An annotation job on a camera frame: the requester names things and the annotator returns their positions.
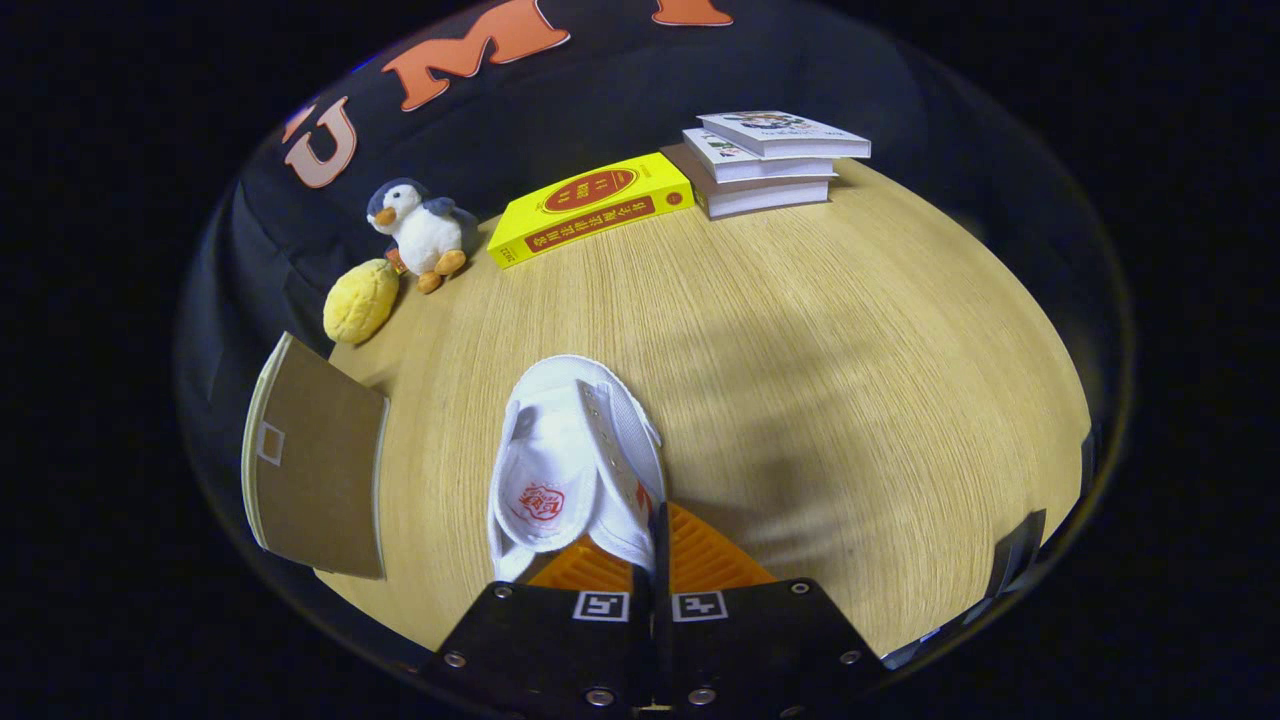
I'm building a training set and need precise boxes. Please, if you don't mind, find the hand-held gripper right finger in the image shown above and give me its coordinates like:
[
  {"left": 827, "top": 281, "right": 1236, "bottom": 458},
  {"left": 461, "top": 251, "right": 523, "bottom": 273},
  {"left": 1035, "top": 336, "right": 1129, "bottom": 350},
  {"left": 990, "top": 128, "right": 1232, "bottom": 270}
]
[{"left": 650, "top": 503, "right": 886, "bottom": 720}]

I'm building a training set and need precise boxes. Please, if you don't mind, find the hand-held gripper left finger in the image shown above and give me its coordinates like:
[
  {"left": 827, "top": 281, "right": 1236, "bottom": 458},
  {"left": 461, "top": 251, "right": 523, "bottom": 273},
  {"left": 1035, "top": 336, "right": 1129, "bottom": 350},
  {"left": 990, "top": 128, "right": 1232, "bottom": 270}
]
[{"left": 420, "top": 535, "right": 656, "bottom": 720}]

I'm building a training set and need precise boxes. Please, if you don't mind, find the white canvas shoe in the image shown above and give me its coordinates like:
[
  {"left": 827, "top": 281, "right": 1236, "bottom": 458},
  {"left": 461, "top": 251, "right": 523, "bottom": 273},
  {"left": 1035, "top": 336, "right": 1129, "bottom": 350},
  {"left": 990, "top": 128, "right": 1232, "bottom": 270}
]
[{"left": 487, "top": 355, "right": 668, "bottom": 585}]

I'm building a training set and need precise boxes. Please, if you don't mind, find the beige fabric storage box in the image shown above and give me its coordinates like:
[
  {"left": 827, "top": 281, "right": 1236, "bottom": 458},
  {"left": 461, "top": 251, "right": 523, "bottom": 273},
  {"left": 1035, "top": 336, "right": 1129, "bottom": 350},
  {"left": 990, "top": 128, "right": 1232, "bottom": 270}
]
[{"left": 241, "top": 332, "right": 391, "bottom": 581}]

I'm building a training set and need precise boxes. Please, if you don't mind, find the yellow book with red circle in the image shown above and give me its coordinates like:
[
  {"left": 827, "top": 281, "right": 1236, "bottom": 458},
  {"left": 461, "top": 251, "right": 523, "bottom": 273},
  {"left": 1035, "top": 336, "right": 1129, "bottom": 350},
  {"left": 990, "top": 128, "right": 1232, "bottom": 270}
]
[{"left": 487, "top": 152, "right": 696, "bottom": 271}]

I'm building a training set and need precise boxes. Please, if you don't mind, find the brown cover book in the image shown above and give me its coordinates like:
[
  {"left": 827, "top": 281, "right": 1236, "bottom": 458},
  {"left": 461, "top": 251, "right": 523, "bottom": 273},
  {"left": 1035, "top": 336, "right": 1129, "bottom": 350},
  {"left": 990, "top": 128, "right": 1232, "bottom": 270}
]
[{"left": 660, "top": 143, "right": 839, "bottom": 221}]

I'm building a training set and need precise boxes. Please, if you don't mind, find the yellow round plush toy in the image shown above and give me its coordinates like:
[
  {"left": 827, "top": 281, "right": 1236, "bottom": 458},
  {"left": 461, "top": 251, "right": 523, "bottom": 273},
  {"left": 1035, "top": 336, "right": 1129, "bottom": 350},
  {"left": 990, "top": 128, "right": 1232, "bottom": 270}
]
[{"left": 322, "top": 259, "right": 402, "bottom": 346}]

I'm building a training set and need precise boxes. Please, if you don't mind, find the penguin plush toy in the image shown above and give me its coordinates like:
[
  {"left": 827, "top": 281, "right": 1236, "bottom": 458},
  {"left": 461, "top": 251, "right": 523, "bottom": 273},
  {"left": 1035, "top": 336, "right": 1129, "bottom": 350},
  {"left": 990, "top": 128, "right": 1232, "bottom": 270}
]
[{"left": 366, "top": 178, "right": 482, "bottom": 295}]

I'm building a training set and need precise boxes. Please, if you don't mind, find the white illustrated book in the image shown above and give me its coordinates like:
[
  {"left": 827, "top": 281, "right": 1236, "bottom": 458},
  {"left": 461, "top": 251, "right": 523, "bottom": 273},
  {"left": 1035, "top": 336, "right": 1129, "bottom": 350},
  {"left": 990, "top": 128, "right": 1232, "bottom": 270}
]
[{"left": 683, "top": 128, "right": 837, "bottom": 184}]

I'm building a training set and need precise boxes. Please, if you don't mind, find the white bird print book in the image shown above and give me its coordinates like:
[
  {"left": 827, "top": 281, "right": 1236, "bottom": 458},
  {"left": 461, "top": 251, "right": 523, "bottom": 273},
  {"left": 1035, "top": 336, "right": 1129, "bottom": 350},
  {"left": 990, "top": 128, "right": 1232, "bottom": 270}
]
[{"left": 697, "top": 110, "right": 873, "bottom": 161}]

